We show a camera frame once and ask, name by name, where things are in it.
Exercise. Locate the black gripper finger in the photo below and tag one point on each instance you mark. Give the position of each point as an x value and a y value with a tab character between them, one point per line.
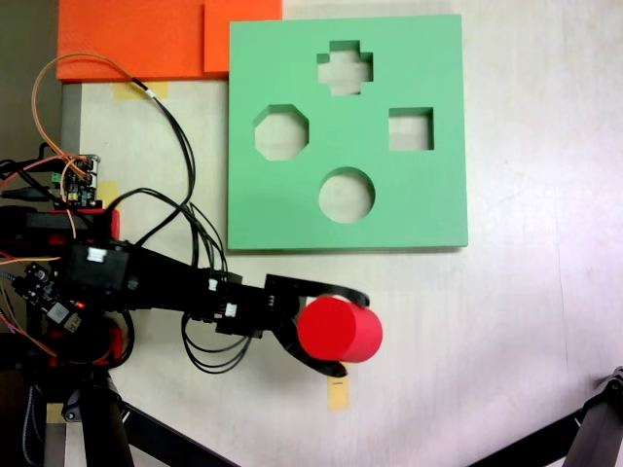
292	340
340	291

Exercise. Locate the red cylinder block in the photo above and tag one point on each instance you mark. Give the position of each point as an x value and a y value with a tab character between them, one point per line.
336	331

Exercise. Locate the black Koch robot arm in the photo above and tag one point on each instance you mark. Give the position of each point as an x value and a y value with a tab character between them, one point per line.
156	282

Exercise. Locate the large orange flat block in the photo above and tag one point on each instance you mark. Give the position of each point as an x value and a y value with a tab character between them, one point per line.
131	39

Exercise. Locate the yellow tape with black mark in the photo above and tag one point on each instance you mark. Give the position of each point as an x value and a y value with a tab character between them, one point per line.
339	396

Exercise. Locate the green shape sorter board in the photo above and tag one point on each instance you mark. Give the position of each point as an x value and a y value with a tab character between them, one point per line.
428	204

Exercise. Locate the black red table clamp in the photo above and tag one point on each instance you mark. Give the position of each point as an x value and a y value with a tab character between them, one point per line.
115	343
115	224

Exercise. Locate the small yellow tape piece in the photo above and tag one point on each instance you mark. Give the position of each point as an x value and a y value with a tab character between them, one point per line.
54	413
111	190

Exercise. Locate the large black tripod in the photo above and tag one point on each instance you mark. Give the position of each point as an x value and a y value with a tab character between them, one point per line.
104	438

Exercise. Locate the circuit board with green terminal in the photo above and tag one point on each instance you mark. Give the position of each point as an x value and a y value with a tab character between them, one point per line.
78	187

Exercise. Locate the black circuit board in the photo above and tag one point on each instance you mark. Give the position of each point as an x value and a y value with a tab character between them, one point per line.
36	287

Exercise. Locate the wide yellow tape piece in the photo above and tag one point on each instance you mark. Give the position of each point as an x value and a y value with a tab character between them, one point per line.
126	91

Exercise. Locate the black notched tripod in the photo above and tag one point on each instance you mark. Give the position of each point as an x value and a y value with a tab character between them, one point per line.
598	428

